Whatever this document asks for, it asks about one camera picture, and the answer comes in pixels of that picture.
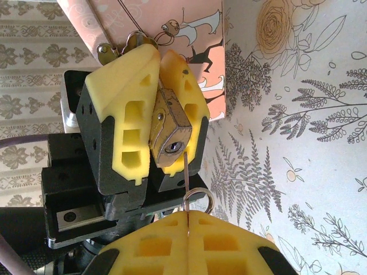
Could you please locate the small spare key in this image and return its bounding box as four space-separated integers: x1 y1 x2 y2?
96 42 120 64

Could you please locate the silver key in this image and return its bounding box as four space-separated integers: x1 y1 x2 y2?
182 151 192 237

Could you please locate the brass padlock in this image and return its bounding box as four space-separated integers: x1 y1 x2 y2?
123 30 192 168

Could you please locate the pink cartoon print box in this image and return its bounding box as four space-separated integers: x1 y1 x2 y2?
56 0 227 123

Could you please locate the silver key ring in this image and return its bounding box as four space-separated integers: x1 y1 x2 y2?
182 187 214 215

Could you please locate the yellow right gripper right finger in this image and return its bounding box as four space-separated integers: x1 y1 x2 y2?
188 210 292 275

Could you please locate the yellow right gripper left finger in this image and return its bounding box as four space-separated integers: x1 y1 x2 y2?
85 211 190 275

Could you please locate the grey purple cable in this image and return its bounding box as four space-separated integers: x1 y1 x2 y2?
0 134 58 151
0 234 25 275

